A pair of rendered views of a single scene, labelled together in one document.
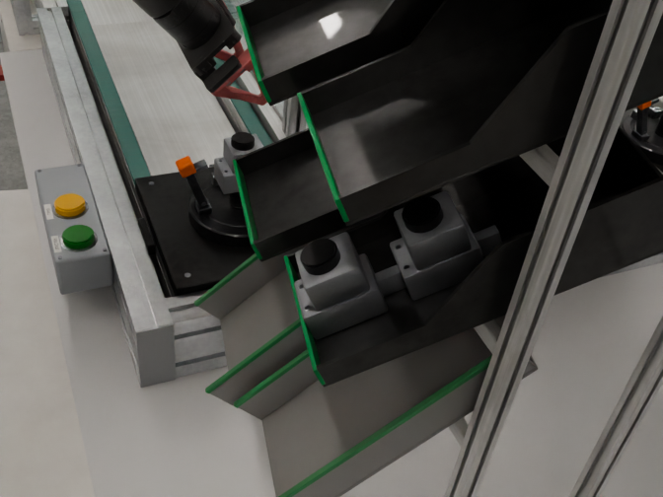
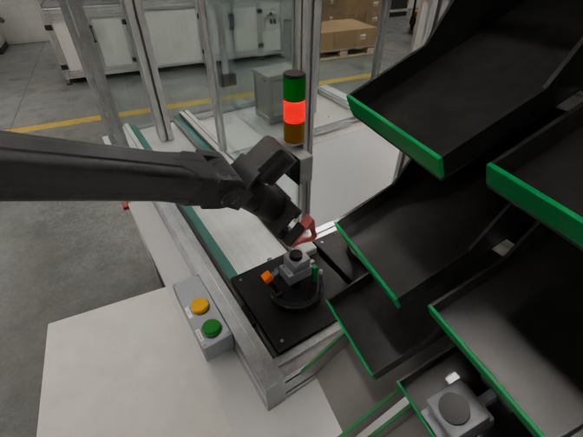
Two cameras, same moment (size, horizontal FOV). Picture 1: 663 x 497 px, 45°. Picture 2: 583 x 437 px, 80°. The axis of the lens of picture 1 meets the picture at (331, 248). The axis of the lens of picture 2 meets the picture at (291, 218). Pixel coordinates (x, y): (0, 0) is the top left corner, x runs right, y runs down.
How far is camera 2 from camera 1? 38 cm
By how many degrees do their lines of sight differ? 4
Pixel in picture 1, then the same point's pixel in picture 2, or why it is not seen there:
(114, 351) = (245, 388)
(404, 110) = (520, 311)
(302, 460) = not seen: outside the picture
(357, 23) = (431, 227)
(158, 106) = (223, 222)
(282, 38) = (375, 242)
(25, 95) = (147, 226)
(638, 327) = not seen: hidden behind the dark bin
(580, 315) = not seen: hidden behind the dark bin
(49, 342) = (206, 392)
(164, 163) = (238, 257)
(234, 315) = (324, 371)
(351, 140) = (489, 343)
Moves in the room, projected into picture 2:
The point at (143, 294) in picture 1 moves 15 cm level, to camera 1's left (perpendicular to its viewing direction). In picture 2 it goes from (259, 358) to (187, 364)
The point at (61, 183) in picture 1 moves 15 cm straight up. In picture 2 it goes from (190, 290) to (177, 247)
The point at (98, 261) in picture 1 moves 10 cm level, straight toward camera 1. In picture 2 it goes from (225, 340) to (241, 380)
